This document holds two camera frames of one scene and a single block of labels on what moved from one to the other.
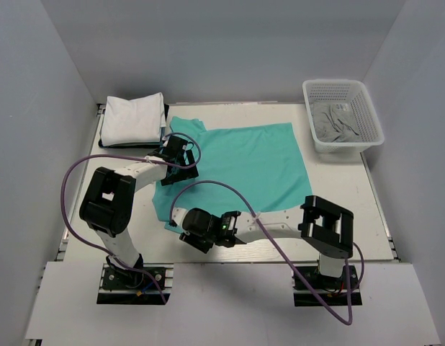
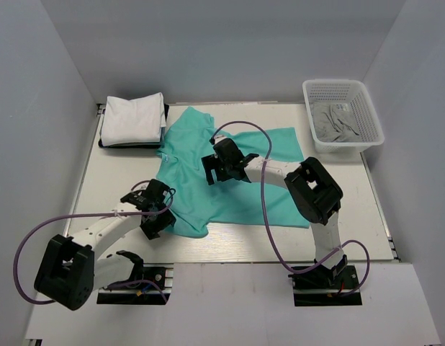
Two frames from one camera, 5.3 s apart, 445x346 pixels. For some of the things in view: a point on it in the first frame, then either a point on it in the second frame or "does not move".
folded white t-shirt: x=139 y=120 does not move
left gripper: x=187 y=174 to x=168 y=218
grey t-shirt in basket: x=334 y=122 does not move
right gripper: x=191 y=238 to x=211 y=163
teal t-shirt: x=262 y=162 does not move
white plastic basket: x=340 y=117 does not move
